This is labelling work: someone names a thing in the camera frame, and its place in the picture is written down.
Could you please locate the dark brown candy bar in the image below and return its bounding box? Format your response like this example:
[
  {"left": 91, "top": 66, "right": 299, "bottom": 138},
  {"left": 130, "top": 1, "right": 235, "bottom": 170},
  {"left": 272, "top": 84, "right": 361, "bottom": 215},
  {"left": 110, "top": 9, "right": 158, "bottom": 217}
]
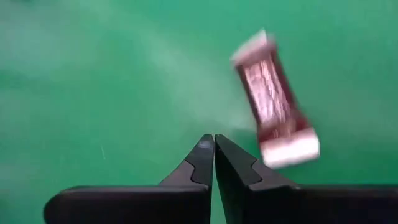
[{"left": 229, "top": 28, "right": 321, "bottom": 170}]

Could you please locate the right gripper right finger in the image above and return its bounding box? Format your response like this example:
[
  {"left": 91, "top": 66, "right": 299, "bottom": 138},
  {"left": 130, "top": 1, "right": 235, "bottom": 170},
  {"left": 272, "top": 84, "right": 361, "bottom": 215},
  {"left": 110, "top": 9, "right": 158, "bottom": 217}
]
[{"left": 215, "top": 134, "right": 398, "bottom": 224}]

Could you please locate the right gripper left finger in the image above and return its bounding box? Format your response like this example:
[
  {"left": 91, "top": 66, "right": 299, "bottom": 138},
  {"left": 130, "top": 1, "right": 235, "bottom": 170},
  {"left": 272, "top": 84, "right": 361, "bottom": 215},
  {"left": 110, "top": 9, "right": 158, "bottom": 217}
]
[{"left": 44, "top": 133, "right": 215, "bottom": 224}]

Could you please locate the green table mat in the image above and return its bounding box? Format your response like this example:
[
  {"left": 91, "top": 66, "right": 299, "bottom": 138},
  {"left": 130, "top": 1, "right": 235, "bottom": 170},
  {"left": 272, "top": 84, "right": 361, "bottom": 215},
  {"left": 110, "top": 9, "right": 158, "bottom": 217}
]
[{"left": 0, "top": 0, "right": 398, "bottom": 224}]

